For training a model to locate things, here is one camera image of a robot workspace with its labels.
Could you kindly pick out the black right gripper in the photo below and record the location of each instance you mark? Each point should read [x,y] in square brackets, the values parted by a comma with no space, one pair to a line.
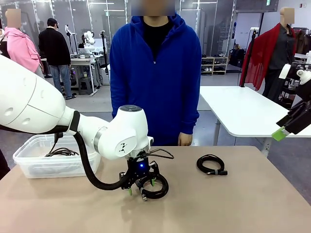
[305,93]

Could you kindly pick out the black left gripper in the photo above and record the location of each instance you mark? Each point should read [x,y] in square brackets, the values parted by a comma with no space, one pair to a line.
[137,170]

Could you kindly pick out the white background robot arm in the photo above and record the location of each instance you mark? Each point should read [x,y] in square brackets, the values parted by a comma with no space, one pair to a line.
[88,38]

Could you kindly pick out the person's left forearm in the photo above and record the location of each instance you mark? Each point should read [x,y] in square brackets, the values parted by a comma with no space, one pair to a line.
[190,114]

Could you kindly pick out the person's right forearm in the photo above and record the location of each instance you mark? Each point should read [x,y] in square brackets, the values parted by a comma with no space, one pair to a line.
[116,104]

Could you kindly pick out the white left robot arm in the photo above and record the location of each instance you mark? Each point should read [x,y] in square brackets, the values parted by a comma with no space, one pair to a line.
[31,102]

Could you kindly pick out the person's left hand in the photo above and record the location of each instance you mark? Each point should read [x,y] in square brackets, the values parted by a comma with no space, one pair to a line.
[185,139]

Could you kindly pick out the white side table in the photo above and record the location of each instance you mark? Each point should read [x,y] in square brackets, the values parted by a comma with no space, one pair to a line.
[243,104]

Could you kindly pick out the mannequin with red shawl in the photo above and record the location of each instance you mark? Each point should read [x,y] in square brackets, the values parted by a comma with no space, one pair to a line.
[260,55]

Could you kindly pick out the brown clothes on rack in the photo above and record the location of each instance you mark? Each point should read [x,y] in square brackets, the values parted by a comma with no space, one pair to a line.
[301,41]

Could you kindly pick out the black bags pile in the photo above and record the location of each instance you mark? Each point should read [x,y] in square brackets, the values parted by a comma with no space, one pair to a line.
[236,57]

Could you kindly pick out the clear plastic storage container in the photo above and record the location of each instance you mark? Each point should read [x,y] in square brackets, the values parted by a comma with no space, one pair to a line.
[48,167]

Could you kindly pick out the person in blue hoodie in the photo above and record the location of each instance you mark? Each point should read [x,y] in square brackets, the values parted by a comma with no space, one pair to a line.
[155,85]

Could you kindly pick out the wooden shoe rack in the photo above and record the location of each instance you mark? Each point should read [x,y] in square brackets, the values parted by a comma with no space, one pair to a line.
[218,57]

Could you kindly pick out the grey plastic stool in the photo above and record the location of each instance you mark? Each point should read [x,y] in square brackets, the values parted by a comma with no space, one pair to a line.
[85,85]

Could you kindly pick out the grey background work table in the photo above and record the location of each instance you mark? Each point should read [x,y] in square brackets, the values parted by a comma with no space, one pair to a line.
[80,61]

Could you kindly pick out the dark bulky garment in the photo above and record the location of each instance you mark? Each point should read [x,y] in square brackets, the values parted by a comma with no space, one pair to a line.
[3,165]

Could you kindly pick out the man in black jacket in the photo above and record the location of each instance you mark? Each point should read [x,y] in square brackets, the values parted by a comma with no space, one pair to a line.
[53,46]

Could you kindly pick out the white handheld device on stand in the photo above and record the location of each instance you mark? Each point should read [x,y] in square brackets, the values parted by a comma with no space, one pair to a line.
[68,30]

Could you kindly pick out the mannequin with pink top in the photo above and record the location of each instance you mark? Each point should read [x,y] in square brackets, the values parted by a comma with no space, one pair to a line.
[19,48]

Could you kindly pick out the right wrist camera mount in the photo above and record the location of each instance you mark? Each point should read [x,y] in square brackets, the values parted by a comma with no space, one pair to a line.
[284,71]

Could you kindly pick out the black camera pole stand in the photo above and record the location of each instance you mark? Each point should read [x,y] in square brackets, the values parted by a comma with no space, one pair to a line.
[104,48]

